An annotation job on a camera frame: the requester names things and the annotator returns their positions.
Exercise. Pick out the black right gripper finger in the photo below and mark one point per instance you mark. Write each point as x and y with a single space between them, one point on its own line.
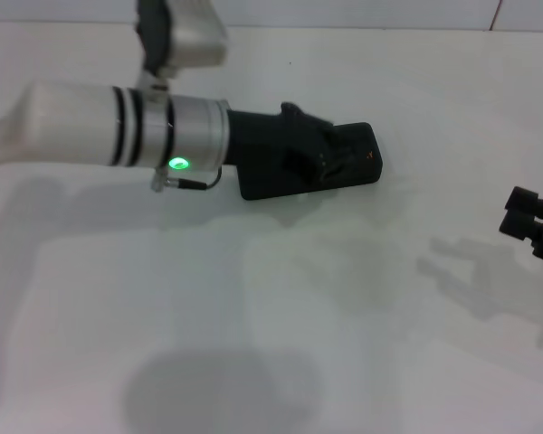
520 226
522 199

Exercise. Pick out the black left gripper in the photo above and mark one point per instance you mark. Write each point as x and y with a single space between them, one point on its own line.
262 140

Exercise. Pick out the black glasses case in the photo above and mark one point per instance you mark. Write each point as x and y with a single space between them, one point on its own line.
371 167

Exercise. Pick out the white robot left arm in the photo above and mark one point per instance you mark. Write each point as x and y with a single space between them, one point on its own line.
81 122

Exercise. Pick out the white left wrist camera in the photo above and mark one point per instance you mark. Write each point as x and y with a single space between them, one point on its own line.
194 40

